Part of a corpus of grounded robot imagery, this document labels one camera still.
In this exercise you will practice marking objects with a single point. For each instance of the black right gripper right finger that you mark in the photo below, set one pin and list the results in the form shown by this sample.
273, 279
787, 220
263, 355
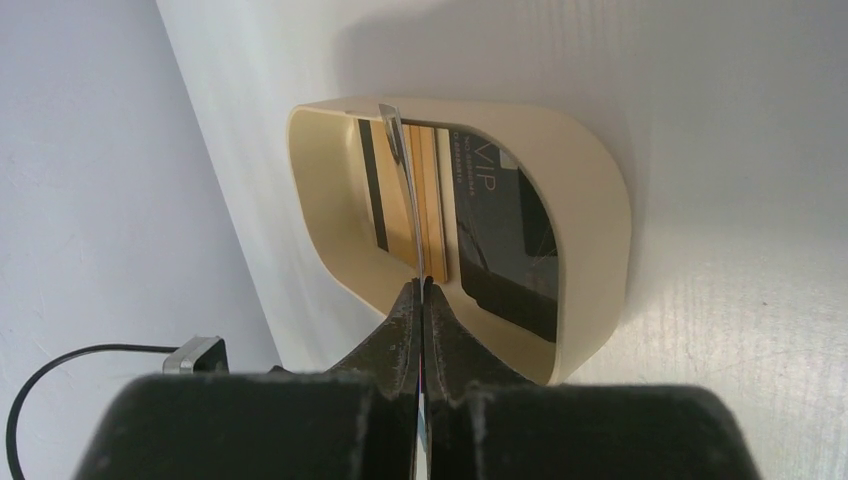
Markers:
485, 420

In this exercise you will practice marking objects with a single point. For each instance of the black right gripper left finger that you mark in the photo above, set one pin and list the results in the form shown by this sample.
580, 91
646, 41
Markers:
357, 420

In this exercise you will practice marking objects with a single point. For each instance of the black VIP card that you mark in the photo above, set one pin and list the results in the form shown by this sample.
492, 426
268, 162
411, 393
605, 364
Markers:
508, 257

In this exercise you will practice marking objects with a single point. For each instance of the gold card with black stripe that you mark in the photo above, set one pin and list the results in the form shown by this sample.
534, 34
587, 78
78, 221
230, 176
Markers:
388, 202

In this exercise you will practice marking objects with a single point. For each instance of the beige oval plastic tray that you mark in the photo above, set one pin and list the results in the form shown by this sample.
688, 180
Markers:
576, 178

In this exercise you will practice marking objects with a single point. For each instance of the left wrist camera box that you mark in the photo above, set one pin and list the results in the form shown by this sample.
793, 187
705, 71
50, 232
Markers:
198, 355

